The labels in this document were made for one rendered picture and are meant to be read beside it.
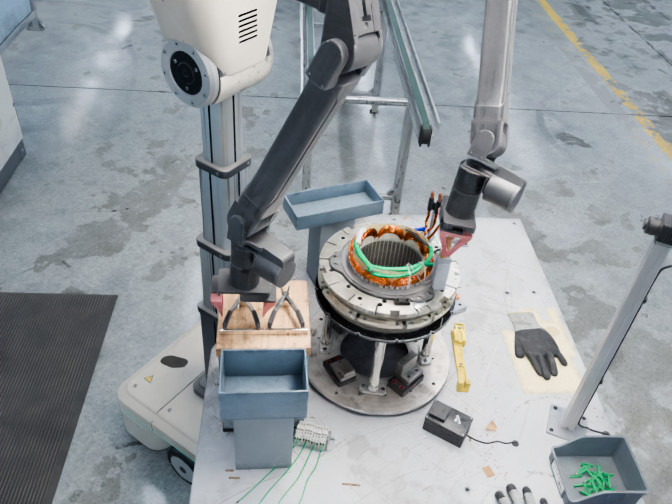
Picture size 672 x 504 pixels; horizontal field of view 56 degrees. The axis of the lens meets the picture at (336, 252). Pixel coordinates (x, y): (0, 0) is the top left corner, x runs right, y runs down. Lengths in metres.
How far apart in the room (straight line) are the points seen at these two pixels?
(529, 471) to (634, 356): 1.62
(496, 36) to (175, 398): 1.55
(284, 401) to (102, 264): 2.05
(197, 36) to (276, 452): 0.87
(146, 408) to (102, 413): 0.37
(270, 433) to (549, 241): 2.47
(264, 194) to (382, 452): 0.69
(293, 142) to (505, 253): 1.20
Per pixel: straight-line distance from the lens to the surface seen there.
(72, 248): 3.30
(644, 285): 1.34
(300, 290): 1.40
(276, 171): 1.05
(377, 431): 1.53
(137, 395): 2.27
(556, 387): 1.73
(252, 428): 1.33
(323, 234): 1.70
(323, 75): 0.90
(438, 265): 1.36
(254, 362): 1.31
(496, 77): 1.24
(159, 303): 2.92
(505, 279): 1.98
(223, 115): 1.52
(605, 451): 1.64
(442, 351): 1.69
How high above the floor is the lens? 2.03
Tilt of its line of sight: 40 degrees down
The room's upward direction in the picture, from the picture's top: 6 degrees clockwise
